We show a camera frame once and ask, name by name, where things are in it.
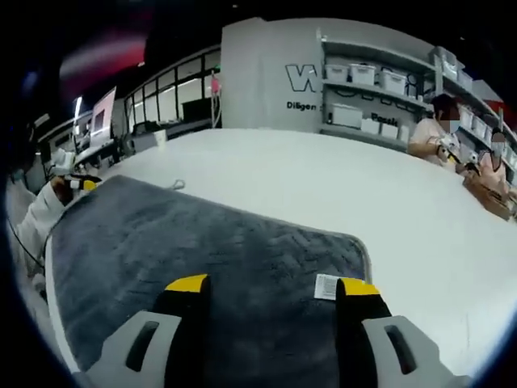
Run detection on grey towel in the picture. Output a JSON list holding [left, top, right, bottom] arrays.
[[43, 174, 373, 388]]

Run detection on person's left hand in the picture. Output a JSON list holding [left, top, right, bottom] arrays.
[[50, 177, 78, 204]]

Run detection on grey standing desk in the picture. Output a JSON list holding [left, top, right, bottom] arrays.
[[74, 139, 118, 162]]

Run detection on person's head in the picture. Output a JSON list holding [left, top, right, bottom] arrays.
[[7, 120, 41, 191]]

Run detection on large display screen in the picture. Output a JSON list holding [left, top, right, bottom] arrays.
[[90, 86, 117, 149]]

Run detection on cabinet with label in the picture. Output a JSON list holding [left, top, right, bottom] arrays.
[[131, 133, 158, 154]]

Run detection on black monitor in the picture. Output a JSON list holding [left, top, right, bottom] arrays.
[[181, 99, 215, 122]]

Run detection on brown wooden box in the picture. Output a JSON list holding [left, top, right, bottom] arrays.
[[462, 173, 517, 221]]

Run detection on large white storage bin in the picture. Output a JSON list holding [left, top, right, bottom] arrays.
[[329, 103, 364, 129]]

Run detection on grey metal shelf rack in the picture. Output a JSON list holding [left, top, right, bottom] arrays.
[[317, 27, 517, 162]]

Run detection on stacked clear bins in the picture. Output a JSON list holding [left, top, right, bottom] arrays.
[[434, 46, 460, 80]]

